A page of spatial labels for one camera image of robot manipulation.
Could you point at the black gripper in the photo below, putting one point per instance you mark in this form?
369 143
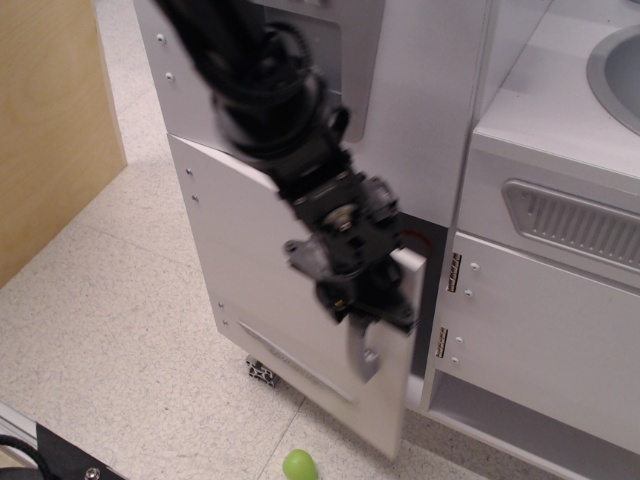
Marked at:
372 292

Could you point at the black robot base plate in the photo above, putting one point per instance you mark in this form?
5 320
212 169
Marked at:
67 461

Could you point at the aluminium profile foot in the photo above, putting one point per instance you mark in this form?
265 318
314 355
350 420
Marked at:
259 371

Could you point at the grey ice dispenser recess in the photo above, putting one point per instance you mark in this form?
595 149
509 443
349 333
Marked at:
343 37

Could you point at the orange toy lid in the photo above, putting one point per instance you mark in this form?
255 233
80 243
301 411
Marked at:
417 242

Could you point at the green toy ball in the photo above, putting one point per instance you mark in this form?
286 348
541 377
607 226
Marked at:
299 465

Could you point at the upper brass hinge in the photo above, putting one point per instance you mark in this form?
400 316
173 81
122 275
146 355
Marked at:
454 272

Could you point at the grey vent panel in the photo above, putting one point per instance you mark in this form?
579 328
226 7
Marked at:
582 226

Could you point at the silver fridge door handle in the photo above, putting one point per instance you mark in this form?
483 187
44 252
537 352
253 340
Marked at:
363 360

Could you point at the white toy fridge cabinet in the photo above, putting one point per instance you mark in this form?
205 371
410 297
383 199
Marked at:
420 109

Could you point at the plywood panel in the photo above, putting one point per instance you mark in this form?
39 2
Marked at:
60 140

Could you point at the white fridge door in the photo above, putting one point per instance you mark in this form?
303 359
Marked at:
269 309

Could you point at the white toy kitchen counter unit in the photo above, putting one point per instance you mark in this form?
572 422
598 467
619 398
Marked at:
542 353

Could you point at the lower brass hinge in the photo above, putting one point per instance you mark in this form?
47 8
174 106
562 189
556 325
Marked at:
441 343

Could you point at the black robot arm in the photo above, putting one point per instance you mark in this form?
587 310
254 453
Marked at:
272 106

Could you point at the brass hinge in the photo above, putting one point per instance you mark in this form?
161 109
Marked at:
454 272
441 343

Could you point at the aluminium extrusion rail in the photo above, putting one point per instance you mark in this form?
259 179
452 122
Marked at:
15 424

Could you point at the grey toy sink basin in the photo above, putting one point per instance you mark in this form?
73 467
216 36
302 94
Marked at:
613 76

